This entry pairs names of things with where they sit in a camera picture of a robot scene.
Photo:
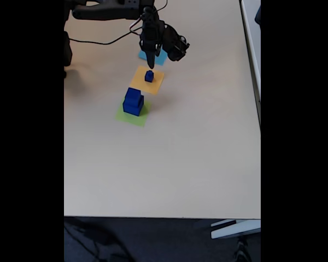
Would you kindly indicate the small blue cube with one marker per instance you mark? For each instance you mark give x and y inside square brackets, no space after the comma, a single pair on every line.
[149,78]

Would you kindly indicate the medium blue cube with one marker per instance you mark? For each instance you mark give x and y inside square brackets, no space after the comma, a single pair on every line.
[131,95]

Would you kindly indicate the large blue cube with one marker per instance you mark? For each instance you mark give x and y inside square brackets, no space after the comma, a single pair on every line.
[134,110]

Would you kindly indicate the blue paper square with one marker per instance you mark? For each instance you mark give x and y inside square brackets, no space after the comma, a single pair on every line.
[161,60]

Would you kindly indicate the orange paper square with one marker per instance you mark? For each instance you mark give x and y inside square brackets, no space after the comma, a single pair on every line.
[138,80]

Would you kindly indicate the green paper square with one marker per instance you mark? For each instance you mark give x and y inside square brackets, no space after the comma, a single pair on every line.
[138,121]

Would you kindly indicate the white side table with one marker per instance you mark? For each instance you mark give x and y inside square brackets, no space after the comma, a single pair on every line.
[252,41]

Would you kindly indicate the dark object on side table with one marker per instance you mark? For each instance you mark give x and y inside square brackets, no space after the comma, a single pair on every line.
[258,15]

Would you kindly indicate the white table foot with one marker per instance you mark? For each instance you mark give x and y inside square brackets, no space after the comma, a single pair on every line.
[235,229]

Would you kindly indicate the black camera box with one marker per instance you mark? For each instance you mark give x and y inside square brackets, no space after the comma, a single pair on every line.
[176,45]

